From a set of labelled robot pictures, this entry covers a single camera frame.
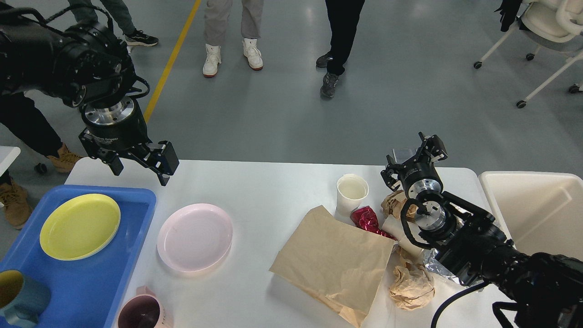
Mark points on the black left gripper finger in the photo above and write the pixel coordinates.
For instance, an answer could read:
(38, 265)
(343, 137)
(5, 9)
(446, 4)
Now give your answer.
(112, 160)
(159, 157)

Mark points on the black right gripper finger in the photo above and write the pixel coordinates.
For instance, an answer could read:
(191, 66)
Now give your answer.
(431, 150)
(389, 171)

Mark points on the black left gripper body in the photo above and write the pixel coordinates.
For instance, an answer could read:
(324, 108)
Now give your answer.
(120, 129)

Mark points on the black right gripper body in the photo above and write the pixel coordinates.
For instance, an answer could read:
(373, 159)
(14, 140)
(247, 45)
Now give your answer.
(417, 179)

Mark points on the teal mug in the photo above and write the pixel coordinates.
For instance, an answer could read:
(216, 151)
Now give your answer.
(22, 299)

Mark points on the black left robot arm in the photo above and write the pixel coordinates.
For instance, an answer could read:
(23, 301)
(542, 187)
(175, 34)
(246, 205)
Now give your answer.
(88, 68)

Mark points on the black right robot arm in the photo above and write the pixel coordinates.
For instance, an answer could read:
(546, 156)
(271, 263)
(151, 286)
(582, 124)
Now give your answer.
(546, 291)

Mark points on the crumpled brown paper upper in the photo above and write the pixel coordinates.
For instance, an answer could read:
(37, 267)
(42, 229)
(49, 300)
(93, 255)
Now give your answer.
(392, 206)

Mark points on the tipped white paper cup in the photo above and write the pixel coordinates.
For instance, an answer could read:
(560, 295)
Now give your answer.
(394, 227)

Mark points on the red foil wrapper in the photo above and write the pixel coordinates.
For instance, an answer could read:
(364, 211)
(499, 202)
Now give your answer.
(366, 219)

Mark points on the yellow plate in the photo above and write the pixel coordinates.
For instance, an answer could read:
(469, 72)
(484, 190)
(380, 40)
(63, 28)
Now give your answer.
(81, 227)

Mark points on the silver foil wrapper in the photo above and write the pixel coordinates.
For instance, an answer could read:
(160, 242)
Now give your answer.
(432, 266)

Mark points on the person with tan boots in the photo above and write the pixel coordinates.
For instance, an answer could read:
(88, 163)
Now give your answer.
(21, 117)

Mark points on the brown paper bag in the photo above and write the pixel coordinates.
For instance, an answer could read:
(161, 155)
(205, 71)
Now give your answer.
(335, 263)

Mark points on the crumpled brown paper ball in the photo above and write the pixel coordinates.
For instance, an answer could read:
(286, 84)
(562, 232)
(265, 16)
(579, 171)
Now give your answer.
(413, 287)

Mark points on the person in grey trousers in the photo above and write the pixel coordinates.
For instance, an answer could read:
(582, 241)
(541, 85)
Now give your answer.
(119, 12)

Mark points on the white plastic bin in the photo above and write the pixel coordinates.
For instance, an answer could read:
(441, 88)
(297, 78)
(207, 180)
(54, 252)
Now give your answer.
(542, 211)

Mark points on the blue plastic tray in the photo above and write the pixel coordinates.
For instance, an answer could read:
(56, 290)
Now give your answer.
(85, 293)

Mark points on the person in black trousers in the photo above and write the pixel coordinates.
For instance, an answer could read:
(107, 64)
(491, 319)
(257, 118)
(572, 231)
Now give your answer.
(343, 16)

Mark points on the white rolling chair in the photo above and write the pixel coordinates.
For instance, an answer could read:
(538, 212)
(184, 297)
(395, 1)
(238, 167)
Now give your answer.
(551, 24)

